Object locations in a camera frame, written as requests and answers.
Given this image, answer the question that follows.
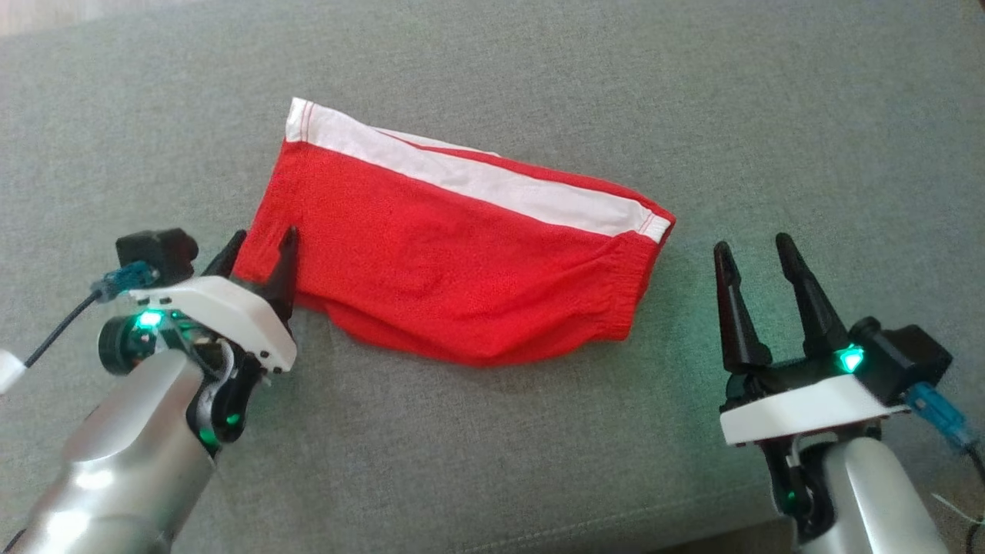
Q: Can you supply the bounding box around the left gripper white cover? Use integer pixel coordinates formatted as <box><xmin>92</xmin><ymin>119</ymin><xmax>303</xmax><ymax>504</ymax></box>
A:
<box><xmin>98</xmin><ymin>225</ymin><xmax>301</xmax><ymax>455</ymax></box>

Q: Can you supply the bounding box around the red shorts white stripe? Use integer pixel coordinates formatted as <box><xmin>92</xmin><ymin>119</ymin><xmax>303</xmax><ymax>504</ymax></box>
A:
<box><xmin>231</xmin><ymin>96</ymin><xmax>678</xmax><ymax>368</ymax></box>

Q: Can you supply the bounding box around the large grey sofa seat cushion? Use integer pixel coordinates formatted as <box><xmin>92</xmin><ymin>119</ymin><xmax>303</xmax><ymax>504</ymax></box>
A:
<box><xmin>0</xmin><ymin>0</ymin><xmax>985</xmax><ymax>554</ymax></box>

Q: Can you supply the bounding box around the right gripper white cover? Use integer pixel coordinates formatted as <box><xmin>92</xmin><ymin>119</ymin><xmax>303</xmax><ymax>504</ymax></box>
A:
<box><xmin>713</xmin><ymin>232</ymin><xmax>911</xmax><ymax>541</ymax></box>

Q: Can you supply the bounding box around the left arm cable blue connector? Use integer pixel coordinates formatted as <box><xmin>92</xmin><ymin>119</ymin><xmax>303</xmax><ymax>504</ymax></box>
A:
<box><xmin>25</xmin><ymin>262</ymin><xmax>159</xmax><ymax>369</ymax></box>

